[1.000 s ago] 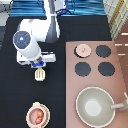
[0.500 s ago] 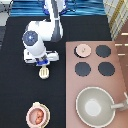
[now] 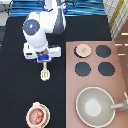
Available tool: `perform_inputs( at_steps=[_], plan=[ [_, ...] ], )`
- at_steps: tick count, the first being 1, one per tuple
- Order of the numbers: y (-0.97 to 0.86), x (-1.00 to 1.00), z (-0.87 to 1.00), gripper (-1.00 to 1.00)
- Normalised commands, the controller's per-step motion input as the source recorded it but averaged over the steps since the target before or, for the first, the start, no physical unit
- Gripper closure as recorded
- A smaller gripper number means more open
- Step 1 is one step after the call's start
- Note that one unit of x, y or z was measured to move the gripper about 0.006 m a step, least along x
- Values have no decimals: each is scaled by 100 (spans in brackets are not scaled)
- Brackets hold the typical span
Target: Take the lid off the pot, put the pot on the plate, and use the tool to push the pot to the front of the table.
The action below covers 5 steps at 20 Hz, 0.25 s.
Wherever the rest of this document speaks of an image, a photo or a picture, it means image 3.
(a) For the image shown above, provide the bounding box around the pink small pot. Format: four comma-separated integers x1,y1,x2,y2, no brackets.
27,101,50,128

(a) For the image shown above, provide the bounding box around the cream round plate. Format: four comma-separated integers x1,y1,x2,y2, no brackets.
25,102,51,128

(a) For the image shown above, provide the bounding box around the pink stove top board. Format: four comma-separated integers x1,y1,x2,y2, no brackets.
66,41,128,128

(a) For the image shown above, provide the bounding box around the black burner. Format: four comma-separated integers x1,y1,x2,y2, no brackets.
75,62,91,77
96,45,111,58
98,62,115,76

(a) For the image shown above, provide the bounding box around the large grey frying pan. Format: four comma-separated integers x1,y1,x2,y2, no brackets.
76,87,128,128

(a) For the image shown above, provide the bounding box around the white gripper blue base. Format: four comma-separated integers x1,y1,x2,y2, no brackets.
23,43,61,63

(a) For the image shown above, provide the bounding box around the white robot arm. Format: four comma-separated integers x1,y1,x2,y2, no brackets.
22,0,66,63

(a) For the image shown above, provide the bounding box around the black table mat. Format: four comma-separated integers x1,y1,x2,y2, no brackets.
0,15,111,128

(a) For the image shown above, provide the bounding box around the black burner bottom left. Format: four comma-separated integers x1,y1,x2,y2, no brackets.
75,62,91,77

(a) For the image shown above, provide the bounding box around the black burner bottom right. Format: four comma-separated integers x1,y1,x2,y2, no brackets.
98,62,115,76

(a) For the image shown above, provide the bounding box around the black burner top right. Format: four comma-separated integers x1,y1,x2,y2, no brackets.
96,45,111,58

